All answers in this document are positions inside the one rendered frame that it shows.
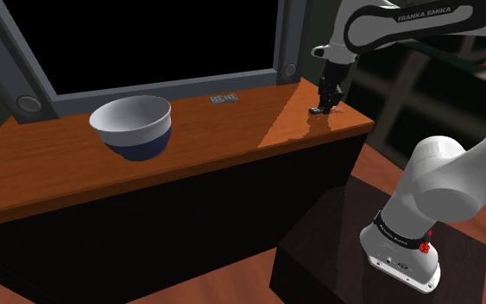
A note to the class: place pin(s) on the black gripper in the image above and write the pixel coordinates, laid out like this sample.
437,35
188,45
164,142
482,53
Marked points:
336,76

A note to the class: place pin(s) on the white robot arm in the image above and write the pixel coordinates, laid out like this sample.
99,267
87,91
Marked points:
436,181

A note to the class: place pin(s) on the small black flat object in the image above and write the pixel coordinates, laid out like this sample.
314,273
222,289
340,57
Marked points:
314,111

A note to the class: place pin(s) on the dark robot stand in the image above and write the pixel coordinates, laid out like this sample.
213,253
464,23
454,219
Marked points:
322,252

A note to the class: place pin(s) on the grey framed television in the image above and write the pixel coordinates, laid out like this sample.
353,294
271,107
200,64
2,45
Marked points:
150,42

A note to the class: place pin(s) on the white and blue bowl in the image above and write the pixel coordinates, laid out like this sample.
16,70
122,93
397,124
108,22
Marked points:
135,122

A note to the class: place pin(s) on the wooden top dark cabinet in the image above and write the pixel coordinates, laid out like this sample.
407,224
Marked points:
57,168

